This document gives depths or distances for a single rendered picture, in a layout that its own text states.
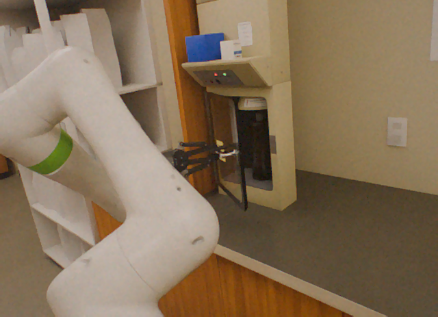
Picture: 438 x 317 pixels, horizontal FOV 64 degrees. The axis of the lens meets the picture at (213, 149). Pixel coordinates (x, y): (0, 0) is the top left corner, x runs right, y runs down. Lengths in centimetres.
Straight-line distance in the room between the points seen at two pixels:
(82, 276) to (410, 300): 75
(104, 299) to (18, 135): 38
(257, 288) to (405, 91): 89
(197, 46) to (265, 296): 86
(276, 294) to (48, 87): 85
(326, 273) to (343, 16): 98
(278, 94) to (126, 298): 88
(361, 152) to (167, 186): 117
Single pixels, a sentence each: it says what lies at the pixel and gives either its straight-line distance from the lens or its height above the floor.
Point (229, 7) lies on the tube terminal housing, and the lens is 131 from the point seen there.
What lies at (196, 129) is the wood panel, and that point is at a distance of 147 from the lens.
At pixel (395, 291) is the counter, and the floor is 94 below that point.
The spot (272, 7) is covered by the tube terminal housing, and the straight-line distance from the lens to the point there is 123.
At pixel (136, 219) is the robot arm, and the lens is 56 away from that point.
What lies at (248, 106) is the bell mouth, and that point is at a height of 133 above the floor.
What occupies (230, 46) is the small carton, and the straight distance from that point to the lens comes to 121.
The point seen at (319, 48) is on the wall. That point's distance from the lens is 161.
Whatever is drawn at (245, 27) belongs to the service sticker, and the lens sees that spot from 126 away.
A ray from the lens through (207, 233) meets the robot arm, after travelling 54.
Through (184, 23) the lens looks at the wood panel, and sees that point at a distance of 143.
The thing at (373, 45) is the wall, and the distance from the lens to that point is 152.
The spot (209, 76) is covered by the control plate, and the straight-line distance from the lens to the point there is 130.
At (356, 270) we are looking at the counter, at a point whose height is 94.
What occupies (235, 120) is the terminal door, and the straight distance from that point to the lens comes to 114.
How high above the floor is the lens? 157
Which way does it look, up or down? 17 degrees down
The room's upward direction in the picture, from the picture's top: 7 degrees counter-clockwise
